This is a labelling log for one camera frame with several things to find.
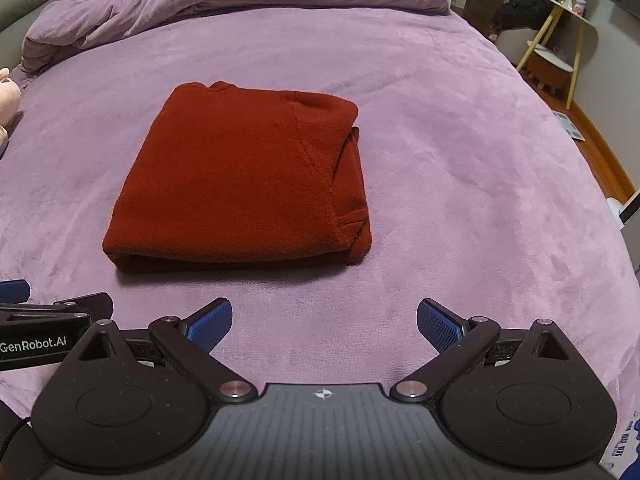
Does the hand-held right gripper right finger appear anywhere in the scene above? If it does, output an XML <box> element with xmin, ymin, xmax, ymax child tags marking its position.
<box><xmin>390</xmin><ymin>297</ymin><xmax>583</xmax><ymax>406</ymax></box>

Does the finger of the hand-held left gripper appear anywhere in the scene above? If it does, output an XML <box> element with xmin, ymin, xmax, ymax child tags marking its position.
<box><xmin>0</xmin><ymin>280</ymin><xmax>30</xmax><ymax>305</ymax></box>
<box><xmin>0</xmin><ymin>292</ymin><xmax>114</xmax><ymax>330</ymax></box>

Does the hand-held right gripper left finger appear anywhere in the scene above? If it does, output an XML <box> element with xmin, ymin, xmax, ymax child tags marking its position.
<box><xmin>60</xmin><ymin>297</ymin><xmax>261</xmax><ymax>406</ymax></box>

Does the red knit sweater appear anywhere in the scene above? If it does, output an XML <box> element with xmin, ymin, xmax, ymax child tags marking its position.
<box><xmin>102</xmin><ymin>81</ymin><xmax>373</xmax><ymax>275</ymax></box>

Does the purple bed sheet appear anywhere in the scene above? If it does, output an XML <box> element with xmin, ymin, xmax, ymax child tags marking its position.
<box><xmin>0</xmin><ymin>2</ymin><xmax>640</xmax><ymax>461</ymax></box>

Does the pink plush toy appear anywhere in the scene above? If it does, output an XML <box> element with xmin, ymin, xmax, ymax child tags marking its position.
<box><xmin>0</xmin><ymin>67</ymin><xmax>22</xmax><ymax>158</ymax></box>

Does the white appliance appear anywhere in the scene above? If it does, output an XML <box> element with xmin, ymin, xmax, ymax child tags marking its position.
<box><xmin>606</xmin><ymin>197</ymin><xmax>637</xmax><ymax>231</ymax></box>

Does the blue white printed bag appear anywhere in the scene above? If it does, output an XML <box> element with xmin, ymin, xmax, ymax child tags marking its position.
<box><xmin>602</xmin><ymin>409</ymin><xmax>640</xmax><ymax>480</ymax></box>

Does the bathroom scale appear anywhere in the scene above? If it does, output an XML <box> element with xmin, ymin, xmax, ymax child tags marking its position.
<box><xmin>551</xmin><ymin>110</ymin><xmax>587</xmax><ymax>144</ymax></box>

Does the round brown footstool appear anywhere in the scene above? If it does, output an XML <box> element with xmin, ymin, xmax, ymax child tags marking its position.
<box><xmin>524</xmin><ymin>45</ymin><xmax>577</xmax><ymax>97</ymax></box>

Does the grey upholstered headboard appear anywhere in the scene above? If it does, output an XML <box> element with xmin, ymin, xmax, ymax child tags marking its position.
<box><xmin>0</xmin><ymin>0</ymin><xmax>71</xmax><ymax>48</ymax></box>

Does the yellow side table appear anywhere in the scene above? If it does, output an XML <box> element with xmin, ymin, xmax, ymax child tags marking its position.
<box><xmin>515</xmin><ymin>0</ymin><xmax>599</xmax><ymax>111</ymax></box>

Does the black bag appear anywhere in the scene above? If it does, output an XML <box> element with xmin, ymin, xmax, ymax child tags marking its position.
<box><xmin>492</xmin><ymin>0</ymin><xmax>551</xmax><ymax>34</ymax></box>

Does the black cable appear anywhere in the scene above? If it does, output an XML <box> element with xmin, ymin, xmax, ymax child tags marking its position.
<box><xmin>0</xmin><ymin>416</ymin><xmax>35</xmax><ymax>461</ymax></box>

